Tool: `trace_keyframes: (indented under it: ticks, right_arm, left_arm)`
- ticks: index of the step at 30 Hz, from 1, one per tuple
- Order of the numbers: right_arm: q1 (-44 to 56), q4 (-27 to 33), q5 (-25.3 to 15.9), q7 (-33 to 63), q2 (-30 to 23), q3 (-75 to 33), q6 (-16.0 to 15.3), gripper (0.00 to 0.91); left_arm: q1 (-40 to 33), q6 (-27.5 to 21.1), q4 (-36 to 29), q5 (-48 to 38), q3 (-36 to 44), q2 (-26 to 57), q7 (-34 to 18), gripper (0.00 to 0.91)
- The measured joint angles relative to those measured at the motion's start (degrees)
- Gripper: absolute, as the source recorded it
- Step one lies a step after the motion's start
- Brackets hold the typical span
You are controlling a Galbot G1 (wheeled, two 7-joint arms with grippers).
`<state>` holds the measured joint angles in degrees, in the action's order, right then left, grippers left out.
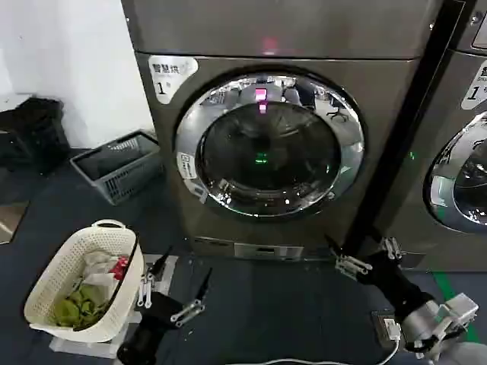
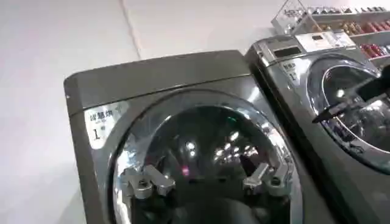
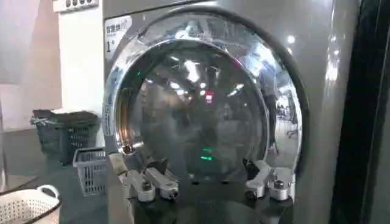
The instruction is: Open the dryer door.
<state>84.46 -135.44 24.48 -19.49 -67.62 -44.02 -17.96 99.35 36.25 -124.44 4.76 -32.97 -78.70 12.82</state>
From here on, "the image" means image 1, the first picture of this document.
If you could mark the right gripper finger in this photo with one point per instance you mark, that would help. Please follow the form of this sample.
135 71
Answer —
352 268
391 249

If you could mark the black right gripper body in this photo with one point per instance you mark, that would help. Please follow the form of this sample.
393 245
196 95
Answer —
392 281

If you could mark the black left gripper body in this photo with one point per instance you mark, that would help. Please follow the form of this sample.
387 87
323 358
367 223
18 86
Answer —
152 323

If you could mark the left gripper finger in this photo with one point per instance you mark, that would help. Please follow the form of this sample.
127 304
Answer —
190 310
146 285

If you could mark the red patterned cloth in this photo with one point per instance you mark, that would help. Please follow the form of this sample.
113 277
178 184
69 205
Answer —
119 266

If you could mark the floor power socket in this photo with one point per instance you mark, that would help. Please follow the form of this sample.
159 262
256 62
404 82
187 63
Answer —
378 319

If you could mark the white power plug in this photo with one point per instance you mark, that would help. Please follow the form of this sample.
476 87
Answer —
392 327

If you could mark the white cloth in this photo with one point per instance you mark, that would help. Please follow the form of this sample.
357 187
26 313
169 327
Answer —
97 266

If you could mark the green cloth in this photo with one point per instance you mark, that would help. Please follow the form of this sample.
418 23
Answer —
78 306

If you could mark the cream perforated laundry basket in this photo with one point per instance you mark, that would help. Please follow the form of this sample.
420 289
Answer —
61 266

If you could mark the grey slatted plastic basket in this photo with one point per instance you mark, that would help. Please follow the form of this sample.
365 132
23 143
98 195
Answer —
125 178

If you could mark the chrome-rimmed round dryer door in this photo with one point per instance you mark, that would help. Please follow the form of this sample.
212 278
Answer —
468 171

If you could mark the grey dryer with partial door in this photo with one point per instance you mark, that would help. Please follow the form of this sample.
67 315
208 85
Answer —
430 133

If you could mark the round glass dryer door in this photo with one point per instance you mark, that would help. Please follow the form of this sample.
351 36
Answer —
266 152

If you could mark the brown flat board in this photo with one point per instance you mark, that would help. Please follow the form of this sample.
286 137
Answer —
11 224

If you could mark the white number sticker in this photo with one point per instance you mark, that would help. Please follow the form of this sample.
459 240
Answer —
171 78
475 91

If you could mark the grey front-load dryer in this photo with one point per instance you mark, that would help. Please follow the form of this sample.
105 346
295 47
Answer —
266 34

